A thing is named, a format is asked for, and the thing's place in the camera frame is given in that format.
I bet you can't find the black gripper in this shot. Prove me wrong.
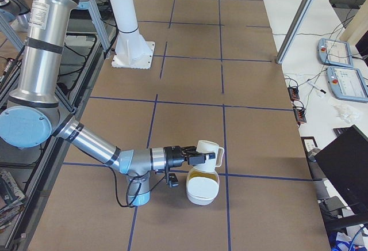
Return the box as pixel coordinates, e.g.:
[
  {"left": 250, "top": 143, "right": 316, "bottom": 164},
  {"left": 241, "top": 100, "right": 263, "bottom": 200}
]
[{"left": 164, "top": 146, "right": 216, "bottom": 168}]

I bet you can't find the white mug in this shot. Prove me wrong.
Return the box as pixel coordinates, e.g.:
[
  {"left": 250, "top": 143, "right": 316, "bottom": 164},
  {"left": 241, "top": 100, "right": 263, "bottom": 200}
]
[{"left": 194, "top": 140, "right": 224, "bottom": 172}]

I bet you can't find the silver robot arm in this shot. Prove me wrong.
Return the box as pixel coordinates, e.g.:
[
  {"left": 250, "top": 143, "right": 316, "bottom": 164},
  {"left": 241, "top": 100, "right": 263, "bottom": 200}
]
[{"left": 1, "top": 0, "right": 216, "bottom": 207}]

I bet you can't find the cream bowl container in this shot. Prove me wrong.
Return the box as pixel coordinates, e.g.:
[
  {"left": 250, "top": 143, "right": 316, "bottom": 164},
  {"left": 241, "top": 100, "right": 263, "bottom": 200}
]
[{"left": 186, "top": 168, "right": 220, "bottom": 206}]

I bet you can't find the orange black electronics board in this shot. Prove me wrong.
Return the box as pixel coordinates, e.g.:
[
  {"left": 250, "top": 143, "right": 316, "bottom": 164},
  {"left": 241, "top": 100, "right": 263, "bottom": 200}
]
[{"left": 287, "top": 87, "right": 300, "bottom": 102}]

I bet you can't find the upper teach pendant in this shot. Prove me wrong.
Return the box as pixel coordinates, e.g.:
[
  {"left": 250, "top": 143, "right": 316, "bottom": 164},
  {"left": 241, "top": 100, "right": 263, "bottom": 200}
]
[{"left": 317, "top": 38, "right": 354, "bottom": 67}]

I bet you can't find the teach pendant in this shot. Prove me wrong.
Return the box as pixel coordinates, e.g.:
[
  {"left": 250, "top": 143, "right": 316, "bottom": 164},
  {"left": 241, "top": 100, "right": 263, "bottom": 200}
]
[
  {"left": 327, "top": 66, "right": 367, "bottom": 103},
  {"left": 317, "top": 38, "right": 354, "bottom": 67}
]

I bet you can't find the black marker pen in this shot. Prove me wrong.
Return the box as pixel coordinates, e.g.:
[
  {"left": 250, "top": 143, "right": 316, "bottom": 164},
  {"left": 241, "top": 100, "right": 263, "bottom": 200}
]
[{"left": 307, "top": 81, "right": 326, "bottom": 94}]

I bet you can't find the black monitor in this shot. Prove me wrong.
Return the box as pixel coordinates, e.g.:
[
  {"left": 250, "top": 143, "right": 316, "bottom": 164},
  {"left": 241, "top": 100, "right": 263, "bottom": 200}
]
[{"left": 315, "top": 125, "right": 367, "bottom": 214}]

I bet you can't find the crumpled white tissue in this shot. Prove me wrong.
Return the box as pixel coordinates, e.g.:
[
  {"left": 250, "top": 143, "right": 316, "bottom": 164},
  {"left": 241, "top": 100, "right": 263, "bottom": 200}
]
[{"left": 333, "top": 104, "right": 362, "bottom": 123}]

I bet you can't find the lower teach pendant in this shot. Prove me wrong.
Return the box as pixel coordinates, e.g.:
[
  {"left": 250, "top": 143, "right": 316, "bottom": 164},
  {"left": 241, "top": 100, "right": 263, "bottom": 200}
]
[{"left": 327, "top": 66, "right": 367, "bottom": 103}]

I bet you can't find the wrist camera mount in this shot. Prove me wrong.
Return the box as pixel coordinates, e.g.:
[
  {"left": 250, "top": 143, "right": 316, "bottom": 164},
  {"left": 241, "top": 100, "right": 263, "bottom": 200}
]
[{"left": 165, "top": 166, "right": 179, "bottom": 188}]

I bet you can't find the aluminium frame post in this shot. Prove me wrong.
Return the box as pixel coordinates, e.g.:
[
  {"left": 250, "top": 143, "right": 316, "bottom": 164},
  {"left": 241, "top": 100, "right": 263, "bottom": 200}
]
[{"left": 276, "top": 0, "right": 313, "bottom": 64}]

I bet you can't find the white camera post with base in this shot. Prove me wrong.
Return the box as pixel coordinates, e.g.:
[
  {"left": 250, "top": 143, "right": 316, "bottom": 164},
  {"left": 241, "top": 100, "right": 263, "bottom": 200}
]
[{"left": 110, "top": 0, "right": 155, "bottom": 69}]

